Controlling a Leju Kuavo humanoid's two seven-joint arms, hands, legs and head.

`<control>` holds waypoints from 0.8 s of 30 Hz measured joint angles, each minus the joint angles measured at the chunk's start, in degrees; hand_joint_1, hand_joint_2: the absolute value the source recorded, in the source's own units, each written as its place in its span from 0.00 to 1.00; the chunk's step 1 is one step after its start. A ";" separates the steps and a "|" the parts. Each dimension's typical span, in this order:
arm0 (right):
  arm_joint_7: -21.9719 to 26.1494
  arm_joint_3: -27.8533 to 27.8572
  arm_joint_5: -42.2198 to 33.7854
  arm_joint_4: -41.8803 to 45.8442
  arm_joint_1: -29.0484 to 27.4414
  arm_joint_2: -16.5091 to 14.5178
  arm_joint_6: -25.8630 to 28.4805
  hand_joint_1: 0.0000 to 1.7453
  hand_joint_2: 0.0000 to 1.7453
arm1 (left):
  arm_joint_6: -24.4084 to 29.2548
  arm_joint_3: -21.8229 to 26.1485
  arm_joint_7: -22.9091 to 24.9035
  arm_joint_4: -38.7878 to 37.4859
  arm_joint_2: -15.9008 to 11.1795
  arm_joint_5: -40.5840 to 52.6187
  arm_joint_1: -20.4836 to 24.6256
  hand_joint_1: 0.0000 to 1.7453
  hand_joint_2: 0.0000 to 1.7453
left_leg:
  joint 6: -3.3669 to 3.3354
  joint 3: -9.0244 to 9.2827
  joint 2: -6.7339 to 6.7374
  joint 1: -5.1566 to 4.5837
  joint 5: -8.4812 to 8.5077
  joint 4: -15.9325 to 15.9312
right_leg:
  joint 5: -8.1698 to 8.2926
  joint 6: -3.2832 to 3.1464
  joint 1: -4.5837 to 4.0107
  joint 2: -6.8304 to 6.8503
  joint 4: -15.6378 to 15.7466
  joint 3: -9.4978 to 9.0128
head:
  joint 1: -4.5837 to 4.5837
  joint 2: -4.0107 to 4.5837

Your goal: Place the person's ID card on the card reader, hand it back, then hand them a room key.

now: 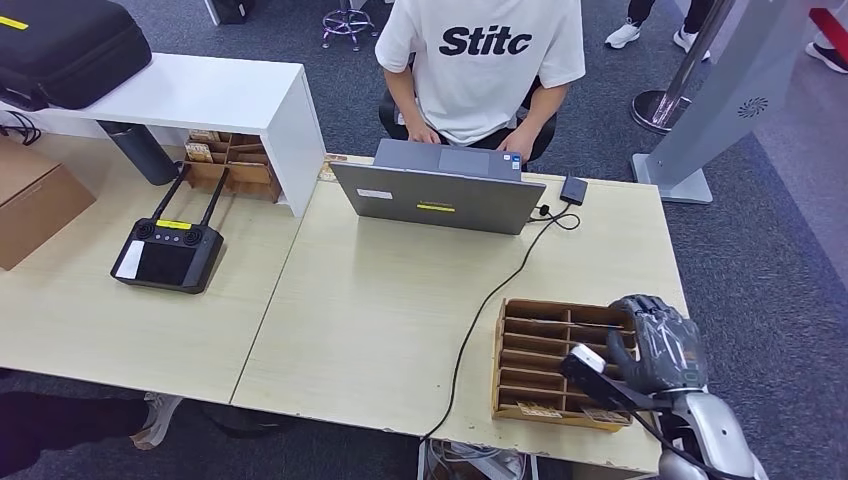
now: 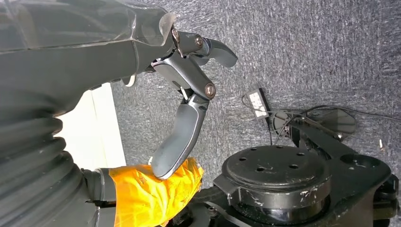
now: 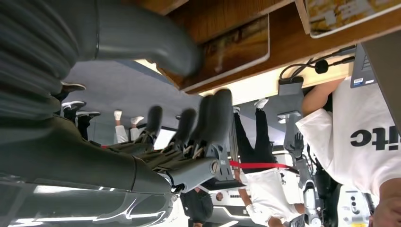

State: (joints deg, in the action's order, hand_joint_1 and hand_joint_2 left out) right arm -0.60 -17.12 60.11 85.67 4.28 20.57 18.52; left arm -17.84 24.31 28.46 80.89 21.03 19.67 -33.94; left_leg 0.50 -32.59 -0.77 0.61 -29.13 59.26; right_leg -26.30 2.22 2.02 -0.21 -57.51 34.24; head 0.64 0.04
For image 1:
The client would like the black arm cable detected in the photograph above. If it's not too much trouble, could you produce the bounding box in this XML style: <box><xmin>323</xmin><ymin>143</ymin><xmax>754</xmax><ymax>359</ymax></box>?
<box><xmin>629</xmin><ymin>409</ymin><xmax>757</xmax><ymax>480</ymax></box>

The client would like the person's right hand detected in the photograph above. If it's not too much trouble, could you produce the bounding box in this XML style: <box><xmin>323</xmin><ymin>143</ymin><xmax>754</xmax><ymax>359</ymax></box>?
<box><xmin>405</xmin><ymin>122</ymin><xmax>442</xmax><ymax>146</ymax></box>

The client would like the white cable bundle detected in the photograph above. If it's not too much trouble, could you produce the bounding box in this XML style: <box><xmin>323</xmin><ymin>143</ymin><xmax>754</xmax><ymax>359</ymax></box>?
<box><xmin>427</xmin><ymin>439</ymin><xmax>528</xmax><ymax>480</ymax></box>

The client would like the grey laptop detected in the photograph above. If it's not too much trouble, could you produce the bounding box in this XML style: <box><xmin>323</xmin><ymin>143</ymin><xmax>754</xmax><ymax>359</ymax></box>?
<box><xmin>329</xmin><ymin>139</ymin><xmax>547</xmax><ymax>236</ymax></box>

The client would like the black carrying case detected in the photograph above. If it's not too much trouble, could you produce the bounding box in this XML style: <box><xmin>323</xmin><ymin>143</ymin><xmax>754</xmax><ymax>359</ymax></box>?
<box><xmin>0</xmin><ymin>0</ymin><xmax>154</xmax><ymax>113</ymax></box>

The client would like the black remote controller with screen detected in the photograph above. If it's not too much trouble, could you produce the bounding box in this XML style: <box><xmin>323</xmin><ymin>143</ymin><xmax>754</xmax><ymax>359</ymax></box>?
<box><xmin>109</xmin><ymin>163</ymin><xmax>225</xmax><ymax>295</ymax></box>

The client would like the black power cable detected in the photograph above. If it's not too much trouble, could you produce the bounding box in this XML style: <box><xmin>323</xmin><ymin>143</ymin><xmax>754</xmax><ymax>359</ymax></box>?
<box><xmin>419</xmin><ymin>202</ymin><xmax>582</xmax><ymax>444</ymax></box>

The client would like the chrome stool base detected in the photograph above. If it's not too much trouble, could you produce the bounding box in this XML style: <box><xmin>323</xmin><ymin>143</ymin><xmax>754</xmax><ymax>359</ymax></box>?
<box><xmin>321</xmin><ymin>0</ymin><xmax>379</xmax><ymax>53</ymax></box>

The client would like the cardboard card organizer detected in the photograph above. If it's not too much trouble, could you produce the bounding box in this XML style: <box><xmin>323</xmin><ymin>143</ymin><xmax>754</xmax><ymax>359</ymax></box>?
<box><xmin>491</xmin><ymin>298</ymin><xmax>637</xmax><ymax>433</ymax></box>
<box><xmin>182</xmin><ymin>130</ymin><xmax>284</xmax><ymax>203</ymax></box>

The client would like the white desk shelf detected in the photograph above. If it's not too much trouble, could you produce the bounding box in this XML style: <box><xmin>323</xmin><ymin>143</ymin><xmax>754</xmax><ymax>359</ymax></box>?
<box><xmin>0</xmin><ymin>52</ymin><xmax>327</xmax><ymax>219</ymax></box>

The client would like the grey kiosk stand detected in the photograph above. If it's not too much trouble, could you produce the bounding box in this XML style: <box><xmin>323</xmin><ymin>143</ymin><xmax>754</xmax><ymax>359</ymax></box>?
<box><xmin>631</xmin><ymin>0</ymin><xmax>823</xmax><ymax>205</ymax></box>

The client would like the black bin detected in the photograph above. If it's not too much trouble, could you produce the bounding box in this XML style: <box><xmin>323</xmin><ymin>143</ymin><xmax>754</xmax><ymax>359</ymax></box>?
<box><xmin>209</xmin><ymin>0</ymin><xmax>256</xmax><ymax>26</ymax></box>

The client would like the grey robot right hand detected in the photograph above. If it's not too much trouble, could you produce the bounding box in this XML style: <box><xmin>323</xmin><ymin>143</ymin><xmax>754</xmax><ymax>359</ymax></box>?
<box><xmin>606</xmin><ymin>294</ymin><xmax>709</xmax><ymax>396</ymax></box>

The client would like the person's left hand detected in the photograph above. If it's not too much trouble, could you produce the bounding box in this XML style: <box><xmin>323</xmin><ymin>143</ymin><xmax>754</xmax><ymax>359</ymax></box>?
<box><xmin>496</xmin><ymin>125</ymin><xmax>539</xmax><ymax>164</ymax></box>

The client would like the chrome stanchion pole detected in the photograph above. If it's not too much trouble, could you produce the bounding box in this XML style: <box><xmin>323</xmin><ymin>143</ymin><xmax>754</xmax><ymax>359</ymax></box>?
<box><xmin>629</xmin><ymin>0</ymin><xmax>737</xmax><ymax>136</ymax></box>

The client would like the thin black cable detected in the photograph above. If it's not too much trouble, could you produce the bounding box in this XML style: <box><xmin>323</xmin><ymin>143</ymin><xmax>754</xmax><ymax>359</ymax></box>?
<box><xmin>0</xmin><ymin>111</ymin><xmax>43</xmax><ymax>148</ymax></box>

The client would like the dark grey bottle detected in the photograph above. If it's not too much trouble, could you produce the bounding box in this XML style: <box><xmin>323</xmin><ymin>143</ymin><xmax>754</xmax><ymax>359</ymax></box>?
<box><xmin>97</xmin><ymin>121</ymin><xmax>181</xmax><ymax>187</ymax></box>

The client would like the person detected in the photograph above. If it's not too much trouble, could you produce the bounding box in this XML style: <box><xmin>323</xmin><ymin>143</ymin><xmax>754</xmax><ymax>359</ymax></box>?
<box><xmin>374</xmin><ymin>0</ymin><xmax>587</xmax><ymax>164</ymax></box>
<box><xmin>0</xmin><ymin>390</ymin><xmax>184</xmax><ymax>480</ymax></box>
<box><xmin>604</xmin><ymin>0</ymin><xmax>713</xmax><ymax>62</ymax></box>
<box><xmin>804</xmin><ymin>26</ymin><xmax>848</xmax><ymax>75</ymax></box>

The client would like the brown cardboard box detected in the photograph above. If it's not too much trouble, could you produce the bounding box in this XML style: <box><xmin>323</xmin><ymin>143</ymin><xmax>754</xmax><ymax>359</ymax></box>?
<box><xmin>0</xmin><ymin>135</ymin><xmax>98</xmax><ymax>272</ymax></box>

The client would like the black power adapter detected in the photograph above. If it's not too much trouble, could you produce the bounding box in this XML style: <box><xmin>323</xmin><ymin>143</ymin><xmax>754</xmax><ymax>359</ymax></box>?
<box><xmin>559</xmin><ymin>175</ymin><xmax>590</xmax><ymax>207</ymax></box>

